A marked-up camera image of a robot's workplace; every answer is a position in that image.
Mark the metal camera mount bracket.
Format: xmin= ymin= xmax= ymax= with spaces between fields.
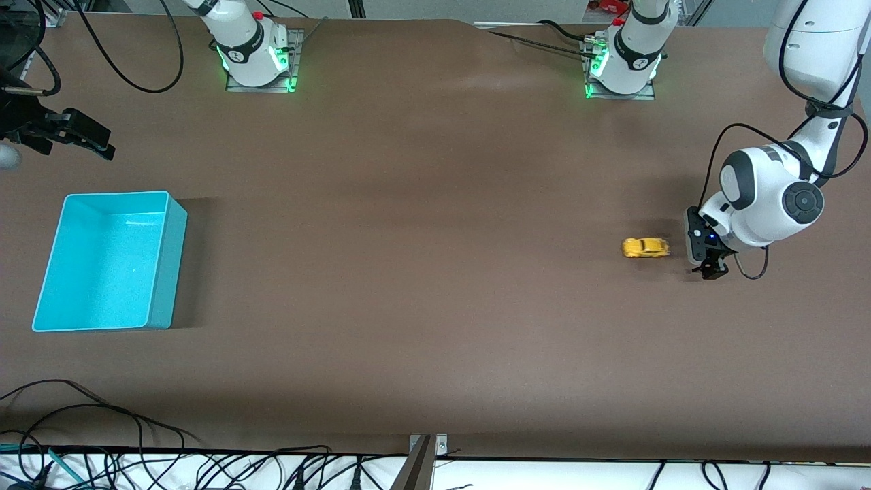
xmin=391 ymin=434 xmax=450 ymax=490

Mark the yellow beetle toy car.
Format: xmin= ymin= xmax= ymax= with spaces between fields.
xmin=622 ymin=237 xmax=671 ymax=260

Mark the long black looping cable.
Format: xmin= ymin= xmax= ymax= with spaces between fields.
xmin=73 ymin=0 xmax=184 ymax=94

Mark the teal cable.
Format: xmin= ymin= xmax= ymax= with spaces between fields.
xmin=48 ymin=448 xmax=89 ymax=485

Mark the turquoise plastic bin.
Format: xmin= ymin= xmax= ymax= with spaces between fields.
xmin=31 ymin=191 xmax=188 ymax=333

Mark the black braided base cable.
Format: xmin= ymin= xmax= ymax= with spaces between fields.
xmin=487 ymin=30 xmax=594 ymax=56

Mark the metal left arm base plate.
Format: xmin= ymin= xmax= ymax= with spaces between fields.
xmin=582 ymin=37 xmax=657 ymax=101

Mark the dark tinted panel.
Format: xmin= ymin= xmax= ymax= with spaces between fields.
xmin=0 ymin=0 xmax=43 ymax=69

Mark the short black base cable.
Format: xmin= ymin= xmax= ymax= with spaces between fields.
xmin=538 ymin=19 xmax=589 ymax=40

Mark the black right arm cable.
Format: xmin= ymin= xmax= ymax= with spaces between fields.
xmin=0 ymin=0 xmax=63 ymax=97

